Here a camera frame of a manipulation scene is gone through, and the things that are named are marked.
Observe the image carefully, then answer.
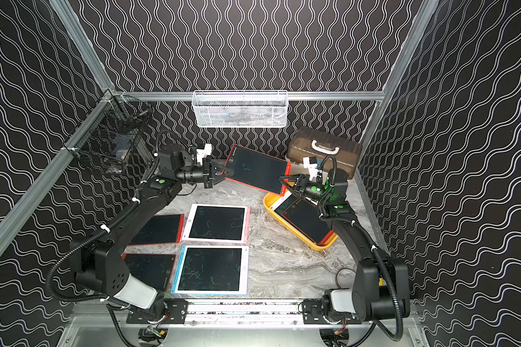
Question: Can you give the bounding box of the brown white storage case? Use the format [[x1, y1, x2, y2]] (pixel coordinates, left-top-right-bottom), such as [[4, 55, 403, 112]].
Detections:
[[285, 127, 363, 180]]

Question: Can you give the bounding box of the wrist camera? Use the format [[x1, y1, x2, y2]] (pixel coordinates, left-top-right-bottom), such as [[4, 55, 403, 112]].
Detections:
[[191, 143, 213, 166], [303, 156, 323, 184]]

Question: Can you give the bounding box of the large red writing tablet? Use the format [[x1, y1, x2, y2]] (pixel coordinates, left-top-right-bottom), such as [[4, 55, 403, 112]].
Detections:
[[122, 254, 176, 291]]

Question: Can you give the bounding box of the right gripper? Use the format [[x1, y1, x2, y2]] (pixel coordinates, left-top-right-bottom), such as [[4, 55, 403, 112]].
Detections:
[[279, 175, 331, 205]]

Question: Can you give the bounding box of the adhesive tape roll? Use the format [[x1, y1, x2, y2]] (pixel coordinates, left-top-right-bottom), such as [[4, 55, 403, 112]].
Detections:
[[334, 267, 356, 289]]

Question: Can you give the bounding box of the yellow storage tray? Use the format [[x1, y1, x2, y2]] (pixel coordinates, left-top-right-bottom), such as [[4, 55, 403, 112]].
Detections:
[[263, 193, 338, 252]]

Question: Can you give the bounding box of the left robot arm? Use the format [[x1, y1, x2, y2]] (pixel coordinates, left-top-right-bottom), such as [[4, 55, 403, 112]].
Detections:
[[45, 132, 234, 323]]

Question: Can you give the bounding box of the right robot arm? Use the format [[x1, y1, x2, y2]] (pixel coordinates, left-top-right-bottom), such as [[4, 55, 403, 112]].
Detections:
[[279, 155, 410, 342]]

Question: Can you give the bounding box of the pink white writing tablet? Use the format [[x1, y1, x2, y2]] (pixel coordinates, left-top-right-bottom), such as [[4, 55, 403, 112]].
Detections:
[[270, 192, 293, 211], [182, 204, 250, 244]]

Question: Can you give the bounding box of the blue white writing tablet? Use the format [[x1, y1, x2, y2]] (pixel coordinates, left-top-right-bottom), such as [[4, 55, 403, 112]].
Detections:
[[171, 245, 250, 295]]

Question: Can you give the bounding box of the black wire wall basket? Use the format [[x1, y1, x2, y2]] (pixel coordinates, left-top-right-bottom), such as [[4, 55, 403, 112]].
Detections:
[[70, 95, 153, 176]]

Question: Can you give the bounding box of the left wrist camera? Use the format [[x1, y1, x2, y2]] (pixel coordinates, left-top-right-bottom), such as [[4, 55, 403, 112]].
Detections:
[[191, 143, 213, 166]]

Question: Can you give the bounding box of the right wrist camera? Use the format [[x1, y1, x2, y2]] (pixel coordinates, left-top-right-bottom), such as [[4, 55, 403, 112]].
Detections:
[[303, 156, 323, 184]]

